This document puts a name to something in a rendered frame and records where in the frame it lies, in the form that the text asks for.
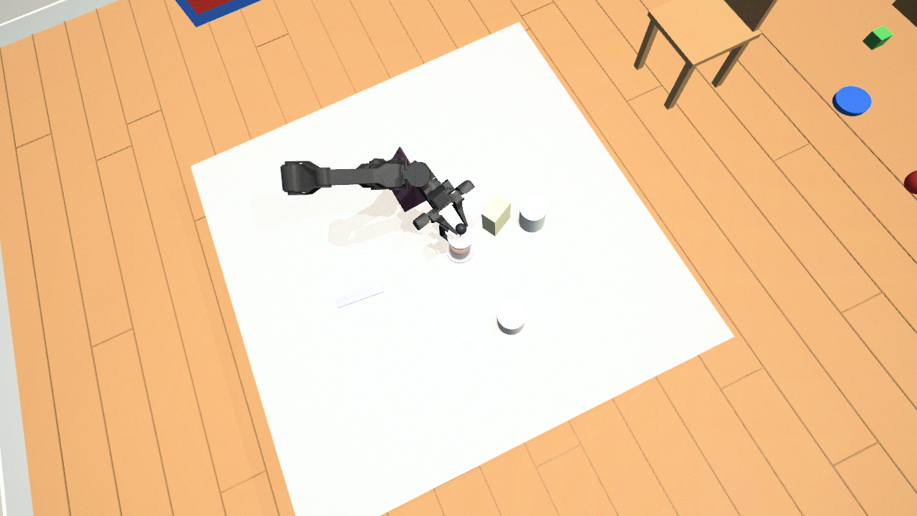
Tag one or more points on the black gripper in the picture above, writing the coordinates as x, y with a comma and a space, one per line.
433, 215

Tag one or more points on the glass french press with plunger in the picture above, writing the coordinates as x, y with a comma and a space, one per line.
459, 248

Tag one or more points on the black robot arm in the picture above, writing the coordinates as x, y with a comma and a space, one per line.
378, 174

